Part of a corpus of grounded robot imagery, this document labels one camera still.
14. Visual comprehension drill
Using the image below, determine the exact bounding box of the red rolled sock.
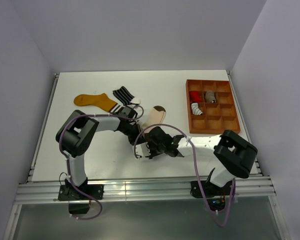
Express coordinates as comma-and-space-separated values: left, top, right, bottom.
189, 90, 202, 103

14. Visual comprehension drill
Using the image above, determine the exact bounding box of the aluminium frame rail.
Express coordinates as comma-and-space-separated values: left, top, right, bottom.
14, 175, 276, 205

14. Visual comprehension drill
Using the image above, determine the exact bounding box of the grey rolled sock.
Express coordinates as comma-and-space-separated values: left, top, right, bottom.
205, 90, 217, 103

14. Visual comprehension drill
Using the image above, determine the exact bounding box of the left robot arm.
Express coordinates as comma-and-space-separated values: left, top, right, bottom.
55, 106, 141, 201

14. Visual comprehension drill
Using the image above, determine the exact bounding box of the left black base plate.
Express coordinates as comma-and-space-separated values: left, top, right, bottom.
57, 184, 104, 201

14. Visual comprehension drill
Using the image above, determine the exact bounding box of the wooden compartment tray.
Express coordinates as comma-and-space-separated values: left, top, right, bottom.
185, 79, 241, 135

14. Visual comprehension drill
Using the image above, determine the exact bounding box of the cream brown sock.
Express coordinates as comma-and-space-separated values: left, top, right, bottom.
141, 105, 166, 130

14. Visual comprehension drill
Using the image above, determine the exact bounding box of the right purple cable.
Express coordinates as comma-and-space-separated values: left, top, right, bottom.
131, 123, 237, 228

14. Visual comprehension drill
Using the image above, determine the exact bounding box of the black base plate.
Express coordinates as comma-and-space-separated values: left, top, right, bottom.
57, 184, 104, 201
190, 180, 236, 199

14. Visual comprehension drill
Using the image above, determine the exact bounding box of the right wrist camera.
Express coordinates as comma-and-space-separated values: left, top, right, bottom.
134, 142, 151, 159

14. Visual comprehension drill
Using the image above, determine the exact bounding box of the mustard yellow sock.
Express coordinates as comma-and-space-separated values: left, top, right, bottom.
73, 93, 123, 113

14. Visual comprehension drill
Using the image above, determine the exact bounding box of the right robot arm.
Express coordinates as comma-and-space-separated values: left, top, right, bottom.
147, 126, 258, 195

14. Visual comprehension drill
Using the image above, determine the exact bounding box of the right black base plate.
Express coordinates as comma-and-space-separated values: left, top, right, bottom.
190, 180, 236, 199

